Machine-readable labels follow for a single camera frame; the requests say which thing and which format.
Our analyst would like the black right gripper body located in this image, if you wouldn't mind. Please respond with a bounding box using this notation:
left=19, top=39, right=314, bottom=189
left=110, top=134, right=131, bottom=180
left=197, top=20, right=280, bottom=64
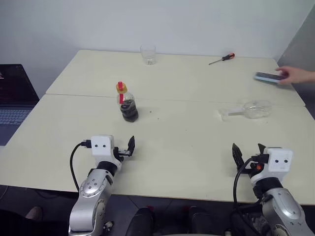
left=237, top=153, right=269, bottom=176

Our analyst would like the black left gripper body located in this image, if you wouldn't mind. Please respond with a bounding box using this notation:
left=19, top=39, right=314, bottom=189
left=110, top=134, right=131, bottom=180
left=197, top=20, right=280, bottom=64
left=113, top=147, right=131, bottom=162

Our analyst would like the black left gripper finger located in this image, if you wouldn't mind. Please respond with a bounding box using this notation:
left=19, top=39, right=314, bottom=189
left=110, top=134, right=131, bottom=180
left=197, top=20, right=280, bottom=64
left=126, top=135, right=136, bottom=156

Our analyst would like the small bottle with yellow cap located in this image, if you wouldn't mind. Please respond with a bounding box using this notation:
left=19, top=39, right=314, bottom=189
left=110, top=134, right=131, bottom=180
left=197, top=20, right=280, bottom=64
left=117, top=91, right=140, bottom=123

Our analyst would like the yellow and red bottle cap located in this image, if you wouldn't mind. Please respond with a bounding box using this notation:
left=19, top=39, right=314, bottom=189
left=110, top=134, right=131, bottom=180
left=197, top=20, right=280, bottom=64
left=116, top=81, right=128, bottom=94

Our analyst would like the light blue smartphone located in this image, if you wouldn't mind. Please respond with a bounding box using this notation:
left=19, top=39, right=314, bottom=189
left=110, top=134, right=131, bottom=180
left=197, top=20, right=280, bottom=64
left=254, top=71, right=287, bottom=85

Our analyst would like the person's bare hand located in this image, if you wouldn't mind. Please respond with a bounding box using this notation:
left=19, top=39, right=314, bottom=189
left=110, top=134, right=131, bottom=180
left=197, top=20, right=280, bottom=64
left=275, top=66, right=306, bottom=86

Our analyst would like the dark rounded shape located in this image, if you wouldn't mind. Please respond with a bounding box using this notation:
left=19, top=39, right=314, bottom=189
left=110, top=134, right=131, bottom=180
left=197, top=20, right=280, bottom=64
left=188, top=206, right=215, bottom=236
left=126, top=207, right=155, bottom=236

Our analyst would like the clear glass tumbler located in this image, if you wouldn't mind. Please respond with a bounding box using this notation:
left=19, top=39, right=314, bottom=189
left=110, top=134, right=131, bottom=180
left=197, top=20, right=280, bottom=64
left=140, top=44, right=157, bottom=66

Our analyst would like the orange and black screwdriver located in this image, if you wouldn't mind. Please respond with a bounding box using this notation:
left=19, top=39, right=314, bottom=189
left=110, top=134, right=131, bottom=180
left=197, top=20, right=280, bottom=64
left=208, top=52, right=236, bottom=66

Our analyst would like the brown shoe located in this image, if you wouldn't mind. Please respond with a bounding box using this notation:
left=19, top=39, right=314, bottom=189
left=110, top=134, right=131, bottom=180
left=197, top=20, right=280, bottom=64
left=26, top=206, right=44, bottom=221

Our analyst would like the dark laptop computer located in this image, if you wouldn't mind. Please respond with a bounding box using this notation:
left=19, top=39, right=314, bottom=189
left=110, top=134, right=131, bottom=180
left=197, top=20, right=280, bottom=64
left=0, top=64, right=40, bottom=147

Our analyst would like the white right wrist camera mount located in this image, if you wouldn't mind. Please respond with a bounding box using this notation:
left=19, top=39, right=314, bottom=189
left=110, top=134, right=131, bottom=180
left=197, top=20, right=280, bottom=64
left=250, top=147, right=294, bottom=184

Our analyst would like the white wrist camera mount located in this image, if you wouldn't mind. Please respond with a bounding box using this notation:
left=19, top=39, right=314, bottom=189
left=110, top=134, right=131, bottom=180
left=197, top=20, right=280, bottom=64
left=90, top=135, right=123, bottom=170
left=250, top=147, right=294, bottom=184

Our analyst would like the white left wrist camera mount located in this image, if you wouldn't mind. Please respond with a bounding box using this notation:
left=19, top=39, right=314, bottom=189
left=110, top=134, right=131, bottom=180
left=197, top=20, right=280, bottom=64
left=90, top=135, right=123, bottom=170

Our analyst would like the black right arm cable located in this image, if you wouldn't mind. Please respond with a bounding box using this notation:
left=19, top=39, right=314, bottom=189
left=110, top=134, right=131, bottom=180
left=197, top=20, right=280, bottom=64
left=230, top=154, right=269, bottom=236

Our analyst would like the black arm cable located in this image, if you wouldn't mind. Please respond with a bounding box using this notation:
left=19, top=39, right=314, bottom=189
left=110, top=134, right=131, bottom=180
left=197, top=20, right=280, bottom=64
left=230, top=154, right=269, bottom=236
left=69, top=139, right=92, bottom=192

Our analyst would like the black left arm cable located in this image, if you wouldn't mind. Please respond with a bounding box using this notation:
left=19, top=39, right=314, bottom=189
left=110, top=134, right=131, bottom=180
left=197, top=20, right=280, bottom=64
left=69, top=139, right=92, bottom=192

